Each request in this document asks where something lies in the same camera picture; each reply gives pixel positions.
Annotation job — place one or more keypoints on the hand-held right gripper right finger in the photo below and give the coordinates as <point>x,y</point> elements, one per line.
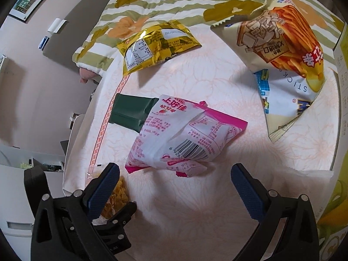
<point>247,193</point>

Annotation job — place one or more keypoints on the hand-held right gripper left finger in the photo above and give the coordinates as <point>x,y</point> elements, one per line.
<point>104,190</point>

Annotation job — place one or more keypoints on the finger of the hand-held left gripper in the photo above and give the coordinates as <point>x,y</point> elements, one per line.
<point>122,212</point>
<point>35,180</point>

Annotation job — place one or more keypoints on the clear packet of yellow snacks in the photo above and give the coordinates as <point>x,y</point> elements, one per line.
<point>119,193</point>

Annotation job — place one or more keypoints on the pink and white snack packet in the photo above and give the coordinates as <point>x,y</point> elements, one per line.
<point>179,138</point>

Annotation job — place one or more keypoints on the green cardboard box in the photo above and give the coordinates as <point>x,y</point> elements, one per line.
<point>341,87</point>

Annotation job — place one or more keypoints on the white storage unit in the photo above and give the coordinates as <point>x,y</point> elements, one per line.
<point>16,195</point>

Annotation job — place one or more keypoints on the dark green snack packet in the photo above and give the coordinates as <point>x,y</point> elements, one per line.
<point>127,112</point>

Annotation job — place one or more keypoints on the blue white snack bag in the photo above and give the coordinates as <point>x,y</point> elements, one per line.
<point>285,106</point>

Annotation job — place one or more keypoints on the pink pillow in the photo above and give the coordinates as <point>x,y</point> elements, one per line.
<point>87,74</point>

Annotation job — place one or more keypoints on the small blue box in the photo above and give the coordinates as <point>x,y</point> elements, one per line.
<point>43,43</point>

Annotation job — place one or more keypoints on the gold foil snack packet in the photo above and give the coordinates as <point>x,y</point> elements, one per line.
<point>155,46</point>

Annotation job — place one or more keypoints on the grey headboard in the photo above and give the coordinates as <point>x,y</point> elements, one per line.
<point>73,30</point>

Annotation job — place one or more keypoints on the cream fries snack packet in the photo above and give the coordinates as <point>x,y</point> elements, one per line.
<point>285,40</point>

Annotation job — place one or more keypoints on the white tissue roll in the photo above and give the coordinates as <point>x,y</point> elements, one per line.
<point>55,25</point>

